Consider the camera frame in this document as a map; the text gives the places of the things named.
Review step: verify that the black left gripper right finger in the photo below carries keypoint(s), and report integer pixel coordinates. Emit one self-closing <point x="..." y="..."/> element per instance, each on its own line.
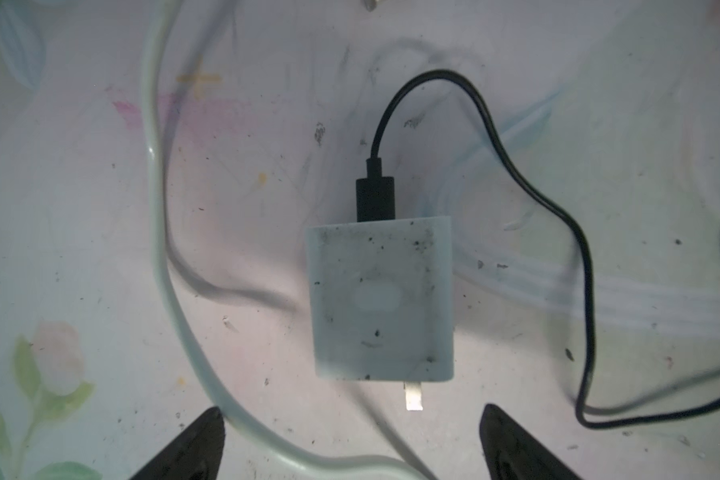
<point x="512" y="453"/>

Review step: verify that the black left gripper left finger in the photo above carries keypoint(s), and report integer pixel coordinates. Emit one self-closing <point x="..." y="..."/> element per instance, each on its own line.
<point x="195" y="454"/>

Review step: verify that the white USB charger adapter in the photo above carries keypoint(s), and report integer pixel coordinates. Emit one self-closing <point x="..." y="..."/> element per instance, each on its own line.
<point x="381" y="299"/>

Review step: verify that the white power strip cord plug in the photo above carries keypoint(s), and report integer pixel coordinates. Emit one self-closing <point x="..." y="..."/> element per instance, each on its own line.
<point x="316" y="466"/>

